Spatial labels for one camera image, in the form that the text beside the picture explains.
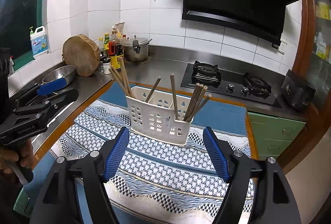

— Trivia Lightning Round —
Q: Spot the person left hand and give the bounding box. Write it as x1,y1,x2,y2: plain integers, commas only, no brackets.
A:
0,139,34,174

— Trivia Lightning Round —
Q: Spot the steel bowl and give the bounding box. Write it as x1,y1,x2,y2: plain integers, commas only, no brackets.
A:
42,65,76,85

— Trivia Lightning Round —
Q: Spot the white detergent jug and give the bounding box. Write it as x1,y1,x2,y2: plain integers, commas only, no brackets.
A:
30,26,48,60

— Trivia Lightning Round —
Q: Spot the round wooden chopping block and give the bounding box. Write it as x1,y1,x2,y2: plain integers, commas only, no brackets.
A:
62,34,100,77

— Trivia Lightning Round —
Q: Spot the green drawer cabinet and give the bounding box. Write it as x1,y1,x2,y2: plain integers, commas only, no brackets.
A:
248,112,306,160

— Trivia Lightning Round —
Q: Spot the green cap sauce bottle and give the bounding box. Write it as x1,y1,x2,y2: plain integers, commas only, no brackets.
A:
104,33,109,51

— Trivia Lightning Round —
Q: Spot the chopstick in holder left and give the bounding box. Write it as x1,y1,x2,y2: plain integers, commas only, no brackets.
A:
108,67,131,98

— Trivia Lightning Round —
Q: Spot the chopstick in holder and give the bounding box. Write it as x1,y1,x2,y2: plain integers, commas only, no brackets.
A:
108,67,131,98
183,83,200,121

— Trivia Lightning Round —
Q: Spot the yellow label soy sauce bottle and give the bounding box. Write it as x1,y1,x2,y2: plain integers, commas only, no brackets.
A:
108,31,124,71

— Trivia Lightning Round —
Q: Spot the blue patterned table cloth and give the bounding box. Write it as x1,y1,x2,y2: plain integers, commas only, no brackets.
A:
24,85,251,223

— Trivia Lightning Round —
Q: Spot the steel pressure cooker pot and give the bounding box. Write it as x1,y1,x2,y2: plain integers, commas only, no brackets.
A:
123,36,152,63

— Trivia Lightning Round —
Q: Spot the white plastic utensil holder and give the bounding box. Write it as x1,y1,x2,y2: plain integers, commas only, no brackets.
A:
126,86,191,146

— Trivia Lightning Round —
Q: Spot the black gas stove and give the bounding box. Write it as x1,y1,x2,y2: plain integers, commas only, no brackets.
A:
181,61,281,108

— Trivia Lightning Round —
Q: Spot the chopstick in holder right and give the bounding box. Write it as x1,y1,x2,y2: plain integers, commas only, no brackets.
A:
183,83,200,121

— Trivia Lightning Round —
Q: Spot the wooden glass door cabinet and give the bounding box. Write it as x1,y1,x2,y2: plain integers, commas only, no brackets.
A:
278,0,330,173

